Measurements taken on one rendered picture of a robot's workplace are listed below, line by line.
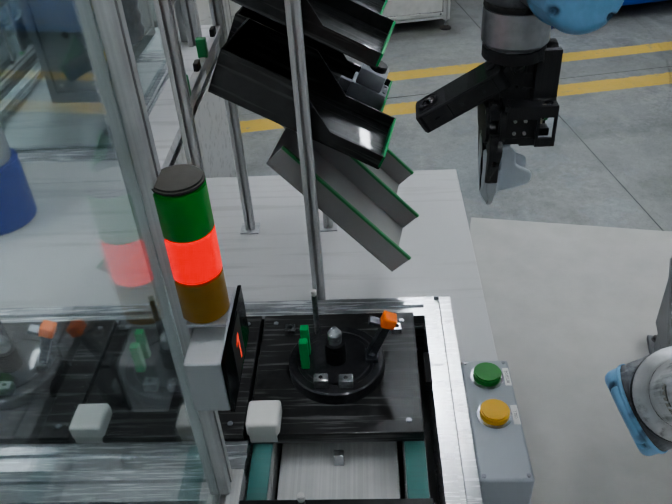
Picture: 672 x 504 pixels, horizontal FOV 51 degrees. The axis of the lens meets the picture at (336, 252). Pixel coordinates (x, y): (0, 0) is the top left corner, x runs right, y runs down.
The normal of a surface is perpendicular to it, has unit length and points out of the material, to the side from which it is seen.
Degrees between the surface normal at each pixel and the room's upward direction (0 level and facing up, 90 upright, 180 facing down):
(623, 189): 0
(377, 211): 45
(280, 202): 0
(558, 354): 0
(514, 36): 91
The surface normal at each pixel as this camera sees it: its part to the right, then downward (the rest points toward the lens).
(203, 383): -0.03, 0.60
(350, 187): 0.65, -0.51
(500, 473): -0.06, -0.80
